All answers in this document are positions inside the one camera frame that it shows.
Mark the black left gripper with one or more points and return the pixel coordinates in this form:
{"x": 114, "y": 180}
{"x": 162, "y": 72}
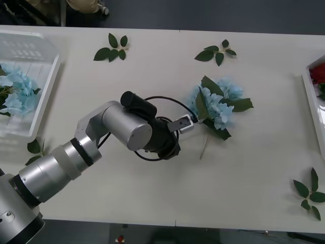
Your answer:
{"x": 172, "y": 152}

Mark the red rose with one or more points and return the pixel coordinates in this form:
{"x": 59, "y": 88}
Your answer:
{"x": 320, "y": 73}

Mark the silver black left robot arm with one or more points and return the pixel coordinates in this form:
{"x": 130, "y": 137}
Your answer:
{"x": 127, "y": 124}

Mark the small red white object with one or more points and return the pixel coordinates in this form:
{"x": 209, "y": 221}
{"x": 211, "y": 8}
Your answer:
{"x": 119, "y": 239}

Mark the green leaf twig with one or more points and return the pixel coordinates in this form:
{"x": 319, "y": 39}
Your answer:
{"x": 102, "y": 54}
{"x": 301, "y": 188}
{"x": 205, "y": 55}
{"x": 33, "y": 147}

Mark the shallow white box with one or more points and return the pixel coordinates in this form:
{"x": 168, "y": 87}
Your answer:
{"x": 312, "y": 114}
{"x": 23, "y": 127}

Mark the white chair base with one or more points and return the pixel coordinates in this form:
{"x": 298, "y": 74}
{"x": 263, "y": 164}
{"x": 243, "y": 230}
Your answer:
{"x": 104, "y": 10}

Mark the person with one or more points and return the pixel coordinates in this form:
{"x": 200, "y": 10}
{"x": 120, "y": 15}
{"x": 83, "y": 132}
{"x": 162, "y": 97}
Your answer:
{"x": 83, "y": 5}

